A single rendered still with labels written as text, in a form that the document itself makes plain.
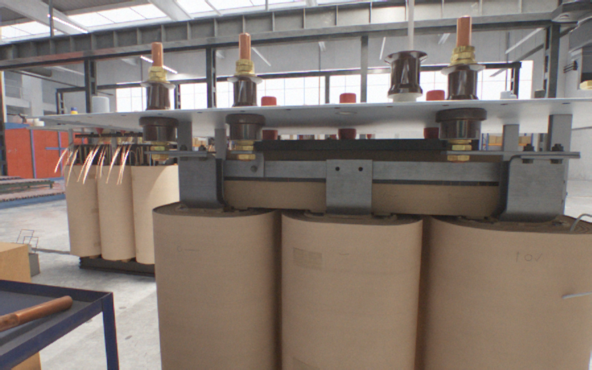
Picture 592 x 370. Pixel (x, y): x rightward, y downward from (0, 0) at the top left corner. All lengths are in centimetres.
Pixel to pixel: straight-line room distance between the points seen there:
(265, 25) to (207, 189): 904
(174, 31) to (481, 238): 1073
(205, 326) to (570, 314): 94
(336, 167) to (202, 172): 39
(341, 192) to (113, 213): 285
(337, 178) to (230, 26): 955
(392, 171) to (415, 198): 11
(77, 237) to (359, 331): 328
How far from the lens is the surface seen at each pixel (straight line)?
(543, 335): 97
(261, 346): 105
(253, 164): 89
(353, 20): 938
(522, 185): 88
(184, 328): 105
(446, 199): 93
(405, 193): 91
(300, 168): 86
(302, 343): 94
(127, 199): 338
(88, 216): 370
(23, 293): 112
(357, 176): 79
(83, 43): 1328
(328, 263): 81
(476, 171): 90
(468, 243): 86
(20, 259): 148
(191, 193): 94
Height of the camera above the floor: 125
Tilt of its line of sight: 6 degrees down
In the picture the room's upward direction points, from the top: straight up
